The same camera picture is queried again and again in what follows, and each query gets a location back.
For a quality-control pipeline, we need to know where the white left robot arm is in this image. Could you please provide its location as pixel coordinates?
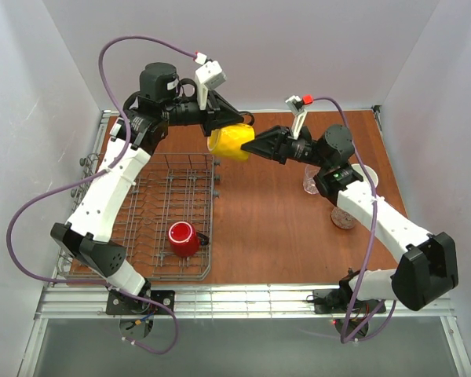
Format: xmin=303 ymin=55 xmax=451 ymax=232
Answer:
xmin=50 ymin=60 xmax=243 ymax=312

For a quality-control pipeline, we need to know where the clear glass cup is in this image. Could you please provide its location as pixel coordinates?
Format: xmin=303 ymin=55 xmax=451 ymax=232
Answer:
xmin=303 ymin=165 xmax=319 ymax=195

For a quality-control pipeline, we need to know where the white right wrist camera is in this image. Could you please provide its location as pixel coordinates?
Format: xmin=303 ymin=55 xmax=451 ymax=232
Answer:
xmin=285 ymin=95 xmax=314 ymax=140

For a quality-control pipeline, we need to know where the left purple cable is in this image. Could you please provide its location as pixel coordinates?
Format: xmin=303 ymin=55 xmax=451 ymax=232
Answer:
xmin=6 ymin=35 xmax=205 ymax=354

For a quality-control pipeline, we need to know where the pink ghost pattern mug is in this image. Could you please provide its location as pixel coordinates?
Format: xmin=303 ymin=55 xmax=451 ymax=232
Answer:
xmin=330 ymin=207 xmax=356 ymax=230

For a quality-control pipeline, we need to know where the grey wire dish rack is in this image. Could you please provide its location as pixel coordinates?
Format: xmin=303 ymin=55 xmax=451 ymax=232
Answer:
xmin=51 ymin=153 xmax=218 ymax=281

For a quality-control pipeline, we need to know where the aluminium frame rail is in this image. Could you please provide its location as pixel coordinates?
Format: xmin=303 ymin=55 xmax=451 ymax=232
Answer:
xmin=34 ymin=283 xmax=456 ymax=320

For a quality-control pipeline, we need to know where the yellow mug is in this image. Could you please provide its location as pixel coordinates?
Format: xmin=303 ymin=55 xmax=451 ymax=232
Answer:
xmin=206 ymin=121 xmax=255 ymax=162

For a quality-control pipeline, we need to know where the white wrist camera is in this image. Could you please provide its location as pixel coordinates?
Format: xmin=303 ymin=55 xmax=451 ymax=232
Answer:
xmin=285 ymin=95 xmax=314 ymax=140
xmin=194 ymin=52 xmax=226 ymax=110

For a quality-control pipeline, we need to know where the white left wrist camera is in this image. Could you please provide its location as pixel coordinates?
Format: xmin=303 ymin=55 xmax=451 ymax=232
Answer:
xmin=194 ymin=52 xmax=226 ymax=110

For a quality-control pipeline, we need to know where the purple cable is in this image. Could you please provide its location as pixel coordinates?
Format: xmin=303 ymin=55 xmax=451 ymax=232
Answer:
xmin=312 ymin=96 xmax=397 ymax=345
xmin=6 ymin=35 xmax=205 ymax=354

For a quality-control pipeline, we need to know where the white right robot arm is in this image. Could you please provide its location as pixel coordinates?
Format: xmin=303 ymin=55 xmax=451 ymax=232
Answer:
xmin=241 ymin=124 xmax=458 ymax=311

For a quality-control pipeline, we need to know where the dark red mug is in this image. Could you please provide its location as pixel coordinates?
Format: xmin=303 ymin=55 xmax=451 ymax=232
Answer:
xmin=352 ymin=163 xmax=379 ymax=188

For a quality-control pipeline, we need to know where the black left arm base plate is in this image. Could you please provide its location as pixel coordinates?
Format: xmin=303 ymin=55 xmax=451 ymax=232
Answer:
xmin=105 ymin=290 xmax=176 ymax=316

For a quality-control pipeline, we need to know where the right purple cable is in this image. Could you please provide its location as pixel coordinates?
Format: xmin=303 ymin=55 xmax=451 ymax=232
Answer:
xmin=312 ymin=96 xmax=397 ymax=345

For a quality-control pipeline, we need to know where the bright red mug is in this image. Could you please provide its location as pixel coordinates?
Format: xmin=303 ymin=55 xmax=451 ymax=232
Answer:
xmin=167 ymin=221 xmax=210 ymax=258

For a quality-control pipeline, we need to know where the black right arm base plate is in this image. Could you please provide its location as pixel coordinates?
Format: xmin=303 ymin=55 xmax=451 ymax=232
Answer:
xmin=312 ymin=288 xmax=388 ymax=315

